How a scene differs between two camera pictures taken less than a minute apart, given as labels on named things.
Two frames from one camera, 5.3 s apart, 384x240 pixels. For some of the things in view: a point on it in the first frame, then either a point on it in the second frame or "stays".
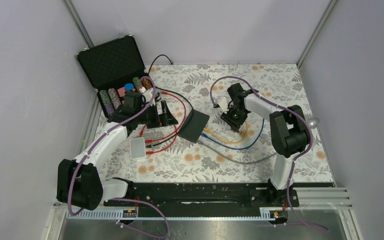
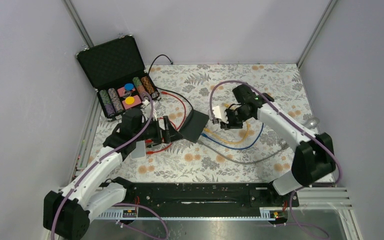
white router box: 137,148 stays
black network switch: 194,126 stays
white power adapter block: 223,103 -> 219,113
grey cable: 223,157 stays
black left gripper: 165,119 -> 171,134
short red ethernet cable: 165,149 stays
